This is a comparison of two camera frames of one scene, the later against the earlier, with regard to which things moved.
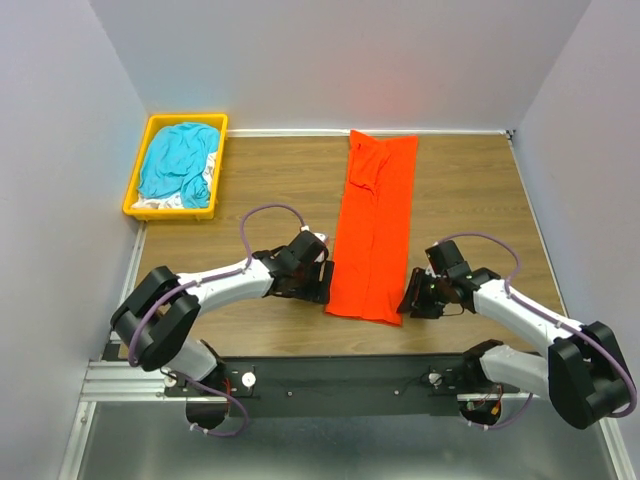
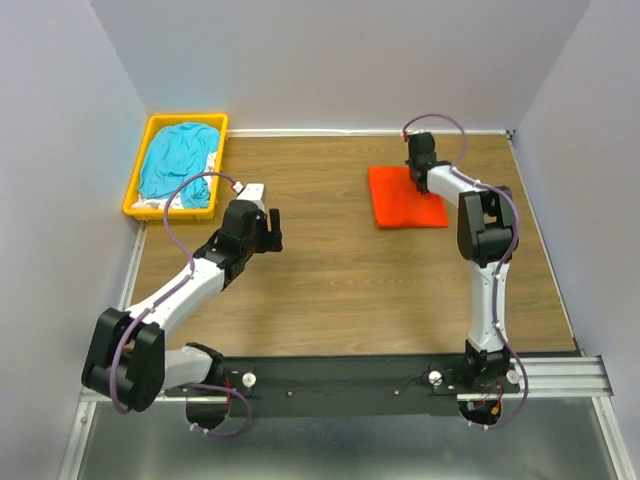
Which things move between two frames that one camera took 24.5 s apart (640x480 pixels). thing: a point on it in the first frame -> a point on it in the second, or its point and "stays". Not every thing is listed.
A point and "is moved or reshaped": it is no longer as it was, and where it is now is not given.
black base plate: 335,386 stays
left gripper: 310,282 -> 267,230
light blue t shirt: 172,163 stays
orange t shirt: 373,241 is moved or reshaped
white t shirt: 175,200 stays
